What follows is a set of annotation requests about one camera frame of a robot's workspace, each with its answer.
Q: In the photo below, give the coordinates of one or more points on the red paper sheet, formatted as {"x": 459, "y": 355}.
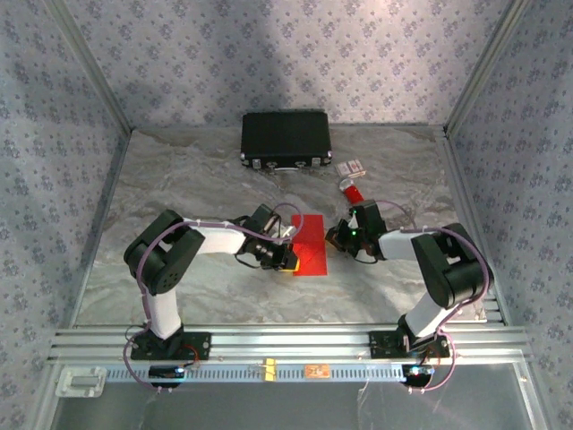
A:
{"x": 313, "y": 242}

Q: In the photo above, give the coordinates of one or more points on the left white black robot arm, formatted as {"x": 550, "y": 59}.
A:
{"x": 156, "y": 264}

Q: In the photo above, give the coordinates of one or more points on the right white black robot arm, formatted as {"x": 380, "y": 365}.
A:
{"x": 447, "y": 269}

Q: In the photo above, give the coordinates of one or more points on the red glitter tube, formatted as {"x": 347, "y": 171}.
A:
{"x": 353, "y": 192}

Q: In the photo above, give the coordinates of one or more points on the small red white card box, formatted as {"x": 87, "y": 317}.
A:
{"x": 350, "y": 167}

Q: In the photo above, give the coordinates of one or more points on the yellow tape strip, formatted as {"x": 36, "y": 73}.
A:
{"x": 270, "y": 369}

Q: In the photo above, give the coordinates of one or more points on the orange label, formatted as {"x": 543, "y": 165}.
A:
{"x": 317, "y": 371}

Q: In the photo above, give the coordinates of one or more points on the black hard case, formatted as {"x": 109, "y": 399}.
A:
{"x": 286, "y": 134}

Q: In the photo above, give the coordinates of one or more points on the right black controller board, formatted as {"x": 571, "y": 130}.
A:
{"x": 418, "y": 372}

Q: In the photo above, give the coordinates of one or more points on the black controller board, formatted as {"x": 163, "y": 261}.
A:
{"x": 418, "y": 372}
{"x": 165, "y": 372}

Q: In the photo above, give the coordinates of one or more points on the left black controller board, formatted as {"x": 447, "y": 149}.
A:
{"x": 165, "y": 372}

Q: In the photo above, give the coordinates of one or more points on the aluminium mounting rail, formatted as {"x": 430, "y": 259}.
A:
{"x": 291, "y": 342}

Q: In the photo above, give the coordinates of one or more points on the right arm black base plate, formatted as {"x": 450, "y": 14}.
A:
{"x": 385, "y": 345}

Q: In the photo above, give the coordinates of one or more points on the aluminium side rail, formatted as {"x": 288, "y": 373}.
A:
{"x": 100, "y": 224}
{"x": 463, "y": 197}

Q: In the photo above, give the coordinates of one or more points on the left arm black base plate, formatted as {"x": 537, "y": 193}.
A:
{"x": 201, "y": 347}

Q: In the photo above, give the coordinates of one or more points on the aluminium frame post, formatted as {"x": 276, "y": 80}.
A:
{"x": 484, "y": 62}

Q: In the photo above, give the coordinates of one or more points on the white plastic bracket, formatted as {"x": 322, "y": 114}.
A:
{"x": 80, "y": 381}

